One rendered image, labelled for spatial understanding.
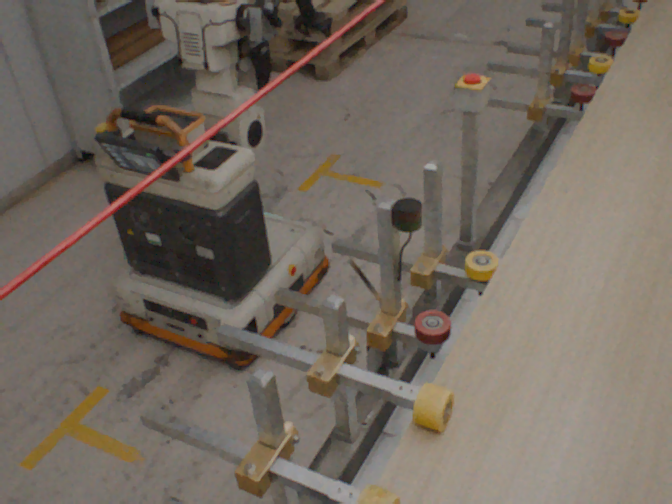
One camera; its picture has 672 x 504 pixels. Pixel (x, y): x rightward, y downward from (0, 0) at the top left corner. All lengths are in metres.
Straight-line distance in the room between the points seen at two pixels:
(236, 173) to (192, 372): 0.84
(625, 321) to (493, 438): 0.44
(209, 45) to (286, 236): 0.85
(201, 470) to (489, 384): 1.33
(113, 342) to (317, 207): 1.20
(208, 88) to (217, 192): 0.48
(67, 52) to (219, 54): 1.59
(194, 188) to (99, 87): 1.69
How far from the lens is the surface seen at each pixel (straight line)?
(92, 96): 4.15
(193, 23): 2.64
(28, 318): 3.44
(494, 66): 2.98
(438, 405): 1.39
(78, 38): 4.02
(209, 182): 2.43
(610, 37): 3.08
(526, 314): 1.69
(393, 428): 1.81
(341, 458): 1.67
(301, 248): 2.96
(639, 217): 2.04
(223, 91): 2.73
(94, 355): 3.13
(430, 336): 1.63
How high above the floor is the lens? 2.03
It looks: 37 degrees down
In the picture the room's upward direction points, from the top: 6 degrees counter-clockwise
